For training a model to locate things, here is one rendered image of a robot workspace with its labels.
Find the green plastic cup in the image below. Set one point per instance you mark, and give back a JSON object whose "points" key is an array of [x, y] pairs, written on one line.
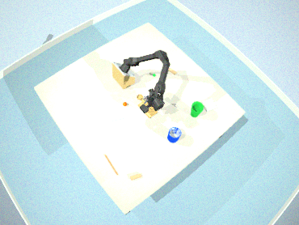
{"points": [[196, 109]]}

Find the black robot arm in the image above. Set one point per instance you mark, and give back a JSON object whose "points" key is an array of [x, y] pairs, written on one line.
{"points": [[160, 86]]}

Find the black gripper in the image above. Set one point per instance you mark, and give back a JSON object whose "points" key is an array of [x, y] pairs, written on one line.
{"points": [[144, 108]]}

